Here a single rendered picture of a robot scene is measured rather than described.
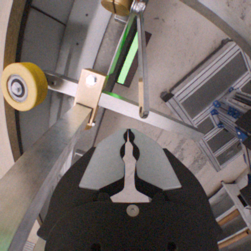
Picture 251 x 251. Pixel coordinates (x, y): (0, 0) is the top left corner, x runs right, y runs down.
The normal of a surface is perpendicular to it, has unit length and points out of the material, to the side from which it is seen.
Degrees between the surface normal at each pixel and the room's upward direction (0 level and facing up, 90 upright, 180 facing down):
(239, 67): 0
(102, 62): 0
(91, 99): 0
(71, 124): 90
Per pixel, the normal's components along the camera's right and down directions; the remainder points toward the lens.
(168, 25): 0.00, 0.47
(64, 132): 0.37, -0.82
